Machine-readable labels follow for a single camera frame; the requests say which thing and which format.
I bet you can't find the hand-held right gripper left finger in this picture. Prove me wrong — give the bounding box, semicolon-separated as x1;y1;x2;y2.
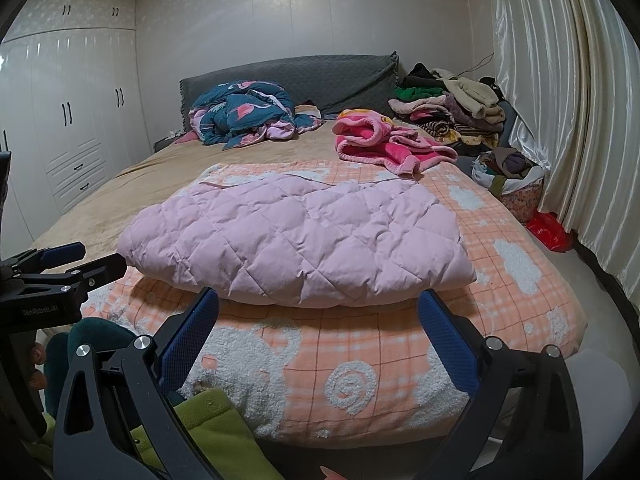
52;287;223;480

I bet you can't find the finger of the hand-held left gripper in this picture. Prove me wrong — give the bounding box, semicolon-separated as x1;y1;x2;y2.
0;241;86;277
65;253;127;291

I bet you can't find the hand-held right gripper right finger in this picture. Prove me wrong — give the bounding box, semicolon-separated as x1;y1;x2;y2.
415;290;583;480

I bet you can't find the pink quilted jacket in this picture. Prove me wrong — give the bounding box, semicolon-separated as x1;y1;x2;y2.
117;175;478;308

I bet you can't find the pile of folded clothes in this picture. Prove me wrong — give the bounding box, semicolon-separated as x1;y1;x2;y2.
389;62;508;148

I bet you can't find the person's left hand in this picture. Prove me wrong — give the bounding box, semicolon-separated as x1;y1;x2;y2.
27;344;47;391

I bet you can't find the teal garment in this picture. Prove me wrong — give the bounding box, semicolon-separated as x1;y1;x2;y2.
44;317;138;411

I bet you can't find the yellow-green garment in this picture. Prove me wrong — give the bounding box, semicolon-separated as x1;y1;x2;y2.
40;387;286;480

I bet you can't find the peach checked blanket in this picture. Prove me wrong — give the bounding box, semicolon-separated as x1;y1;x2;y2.
80;160;588;443

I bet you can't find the bed with tan sheet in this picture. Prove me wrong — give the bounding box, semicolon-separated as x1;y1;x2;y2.
30;105;591;443

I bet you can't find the white wardrobe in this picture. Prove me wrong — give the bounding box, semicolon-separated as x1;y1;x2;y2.
0;0;153;246

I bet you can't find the white round object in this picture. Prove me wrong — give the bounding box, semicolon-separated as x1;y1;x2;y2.
562;347;633;441

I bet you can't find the red plastic bag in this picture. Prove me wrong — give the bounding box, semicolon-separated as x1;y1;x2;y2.
526;210;573;253

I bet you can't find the teal flamingo print quilt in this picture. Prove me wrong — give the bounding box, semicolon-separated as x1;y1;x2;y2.
189;80;326;152

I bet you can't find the pink fleece blanket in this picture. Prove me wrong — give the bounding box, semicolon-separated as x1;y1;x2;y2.
332;109;460;177

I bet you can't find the cream satin curtain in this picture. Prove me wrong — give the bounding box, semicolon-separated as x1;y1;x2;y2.
492;0;640;281

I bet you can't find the grey padded headboard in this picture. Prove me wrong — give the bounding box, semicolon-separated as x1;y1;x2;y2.
179;51;401;133

